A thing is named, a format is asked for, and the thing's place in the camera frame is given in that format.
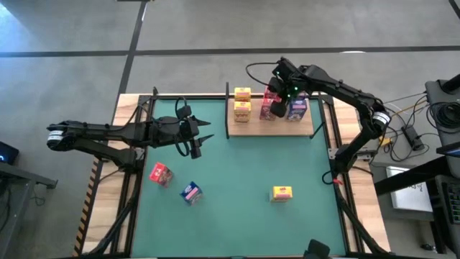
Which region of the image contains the black power adapter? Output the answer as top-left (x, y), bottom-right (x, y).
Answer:
top-left (401, 124), bottom-right (426, 152)

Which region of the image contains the dark keyboard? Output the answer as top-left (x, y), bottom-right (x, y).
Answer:
top-left (441, 181), bottom-right (460, 224)

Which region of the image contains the green table mat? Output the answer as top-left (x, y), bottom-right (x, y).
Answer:
top-left (131, 97), bottom-right (348, 257)

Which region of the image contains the dark device with blue light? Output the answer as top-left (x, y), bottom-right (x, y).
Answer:
top-left (0, 140), bottom-right (20, 165)

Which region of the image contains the black aluminium table frame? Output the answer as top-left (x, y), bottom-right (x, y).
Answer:
top-left (77, 86), bottom-right (392, 259)

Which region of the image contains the black right camera cable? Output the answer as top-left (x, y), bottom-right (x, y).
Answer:
top-left (245, 61), bottom-right (277, 87)

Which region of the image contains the red Froot Loops cereal box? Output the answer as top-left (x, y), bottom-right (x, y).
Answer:
top-left (149, 161), bottom-right (174, 188)
top-left (264, 86), bottom-right (283, 104)
top-left (259, 99), bottom-right (277, 122)

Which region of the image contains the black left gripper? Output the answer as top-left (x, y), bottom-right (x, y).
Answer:
top-left (154, 105), bottom-right (215, 160)

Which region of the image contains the black desk beam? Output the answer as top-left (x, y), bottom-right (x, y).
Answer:
top-left (373, 155), bottom-right (460, 197)

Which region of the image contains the yellow Corn Pops cereal box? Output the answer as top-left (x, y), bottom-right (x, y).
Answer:
top-left (234, 86), bottom-right (252, 103)
top-left (233, 101), bottom-right (252, 124)
top-left (270, 185), bottom-right (294, 203)

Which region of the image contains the yellow black hazard tape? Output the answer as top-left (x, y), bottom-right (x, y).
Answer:
top-left (73, 158), bottom-right (104, 257)

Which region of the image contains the wooden shelf board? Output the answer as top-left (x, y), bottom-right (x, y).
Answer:
top-left (227, 97), bottom-right (316, 137)

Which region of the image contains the dark laptop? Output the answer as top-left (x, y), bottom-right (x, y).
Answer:
top-left (436, 141), bottom-right (460, 159)

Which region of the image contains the white sheet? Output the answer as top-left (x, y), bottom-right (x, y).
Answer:
top-left (386, 167), bottom-right (435, 213)

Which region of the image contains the grey equipment cart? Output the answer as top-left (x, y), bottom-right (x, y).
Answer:
top-left (425, 73), bottom-right (460, 147)

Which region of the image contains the grey side desk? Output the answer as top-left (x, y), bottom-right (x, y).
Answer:
top-left (0, 161), bottom-right (58, 259)

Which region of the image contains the coiled black cable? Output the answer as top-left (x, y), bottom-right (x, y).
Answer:
top-left (426, 101), bottom-right (460, 130)

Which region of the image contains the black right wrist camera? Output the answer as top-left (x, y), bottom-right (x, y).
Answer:
top-left (272, 57), bottom-right (293, 78)

